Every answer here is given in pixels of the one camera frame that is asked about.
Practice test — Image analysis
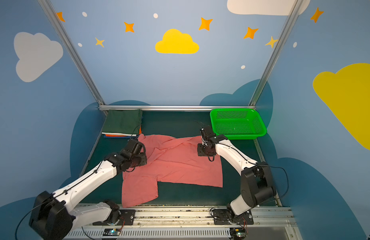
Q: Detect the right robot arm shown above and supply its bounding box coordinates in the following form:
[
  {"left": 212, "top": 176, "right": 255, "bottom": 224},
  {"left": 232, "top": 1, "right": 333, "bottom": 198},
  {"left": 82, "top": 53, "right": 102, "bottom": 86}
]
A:
[{"left": 197, "top": 126, "right": 277, "bottom": 220}]

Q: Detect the rear aluminium frame bar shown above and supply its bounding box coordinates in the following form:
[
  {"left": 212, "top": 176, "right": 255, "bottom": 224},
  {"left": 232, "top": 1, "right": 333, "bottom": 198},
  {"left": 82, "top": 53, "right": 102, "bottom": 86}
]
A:
[{"left": 99, "top": 105, "right": 256, "bottom": 112}]

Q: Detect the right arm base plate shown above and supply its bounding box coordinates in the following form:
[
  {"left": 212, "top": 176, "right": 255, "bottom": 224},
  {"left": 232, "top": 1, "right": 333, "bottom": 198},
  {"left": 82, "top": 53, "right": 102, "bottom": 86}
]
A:
[{"left": 209, "top": 208, "right": 254, "bottom": 225}]

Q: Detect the controller board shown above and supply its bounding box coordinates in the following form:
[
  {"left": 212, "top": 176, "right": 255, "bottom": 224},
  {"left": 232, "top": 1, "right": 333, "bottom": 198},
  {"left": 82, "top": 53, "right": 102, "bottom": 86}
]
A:
[
  {"left": 103, "top": 229, "right": 122, "bottom": 237},
  {"left": 229, "top": 228, "right": 247, "bottom": 240}
]

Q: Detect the left aluminium frame post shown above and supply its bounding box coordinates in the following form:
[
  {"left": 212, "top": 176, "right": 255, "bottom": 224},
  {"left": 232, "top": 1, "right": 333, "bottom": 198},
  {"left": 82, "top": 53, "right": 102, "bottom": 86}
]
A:
[{"left": 38, "top": 0, "right": 106, "bottom": 106}]

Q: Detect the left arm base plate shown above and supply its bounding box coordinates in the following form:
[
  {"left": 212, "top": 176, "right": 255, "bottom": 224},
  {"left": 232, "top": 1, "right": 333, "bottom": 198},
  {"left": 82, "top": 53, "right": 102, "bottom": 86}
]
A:
[{"left": 111, "top": 209, "right": 136, "bottom": 226}]

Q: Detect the left controller board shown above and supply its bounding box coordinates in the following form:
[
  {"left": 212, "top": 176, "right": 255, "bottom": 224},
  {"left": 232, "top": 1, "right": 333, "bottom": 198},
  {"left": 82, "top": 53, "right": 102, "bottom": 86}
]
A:
[{"left": 103, "top": 229, "right": 122, "bottom": 237}]

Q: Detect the folded white t-shirt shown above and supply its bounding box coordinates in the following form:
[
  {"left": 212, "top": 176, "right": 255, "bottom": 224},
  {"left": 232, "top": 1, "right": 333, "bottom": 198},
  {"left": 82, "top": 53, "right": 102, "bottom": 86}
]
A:
[{"left": 102, "top": 132, "right": 138, "bottom": 137}]

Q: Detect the folded blue t-shirt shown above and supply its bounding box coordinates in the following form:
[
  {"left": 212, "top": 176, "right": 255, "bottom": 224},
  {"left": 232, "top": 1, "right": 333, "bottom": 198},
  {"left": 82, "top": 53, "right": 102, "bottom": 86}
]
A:
[{"left": 104, "top": 135, "right": 131, "bottom": 139}]

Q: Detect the aluminium front rail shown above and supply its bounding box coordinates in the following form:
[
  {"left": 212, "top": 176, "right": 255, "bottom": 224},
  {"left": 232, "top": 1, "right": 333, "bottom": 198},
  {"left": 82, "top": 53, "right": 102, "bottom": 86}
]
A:
[{"left": 62, "top": 206, "right": 302, "bottom": 240}]

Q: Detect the right controller board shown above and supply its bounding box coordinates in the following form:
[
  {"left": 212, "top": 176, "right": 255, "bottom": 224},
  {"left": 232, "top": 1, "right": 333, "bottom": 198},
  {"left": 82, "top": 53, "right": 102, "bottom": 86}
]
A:
[{"left": 229, "top": 228, "right": 247, "bottom": 240}]

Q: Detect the green plastic basket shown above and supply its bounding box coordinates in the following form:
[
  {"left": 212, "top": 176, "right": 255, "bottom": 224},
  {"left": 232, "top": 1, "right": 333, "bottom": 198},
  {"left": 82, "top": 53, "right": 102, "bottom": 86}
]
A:
[{"left": 210, "top": 109, "right": 267, "bottom": 140}]

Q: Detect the aluminium frame post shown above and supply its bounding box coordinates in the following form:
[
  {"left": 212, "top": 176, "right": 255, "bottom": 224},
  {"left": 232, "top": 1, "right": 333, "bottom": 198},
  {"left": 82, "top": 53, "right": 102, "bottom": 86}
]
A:
[
  {"left": 248, "top": 0, "right": 304, "bottom": 109},
  {"left": 38, "top": 0, "right": 106, "bottom": 106}
]

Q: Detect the pink red t-shirt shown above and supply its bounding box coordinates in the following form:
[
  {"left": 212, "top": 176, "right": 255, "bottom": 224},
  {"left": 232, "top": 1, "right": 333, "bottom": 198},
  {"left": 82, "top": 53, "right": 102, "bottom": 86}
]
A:
[{"left": 122, "top": 135, "right": 223, "bottom": 208}]

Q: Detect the right aluminium frame post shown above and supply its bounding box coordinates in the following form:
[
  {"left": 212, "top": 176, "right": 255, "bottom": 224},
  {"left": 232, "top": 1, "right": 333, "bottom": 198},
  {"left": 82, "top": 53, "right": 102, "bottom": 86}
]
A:
[{"left": 248, "top": 0, "right": 304, "bottom": 109}]

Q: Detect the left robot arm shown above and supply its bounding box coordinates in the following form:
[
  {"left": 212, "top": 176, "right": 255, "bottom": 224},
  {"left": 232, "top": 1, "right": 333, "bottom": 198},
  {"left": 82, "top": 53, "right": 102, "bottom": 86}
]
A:
[{"left": 29, "top": 139, "right": 147, "bottom": 240}]

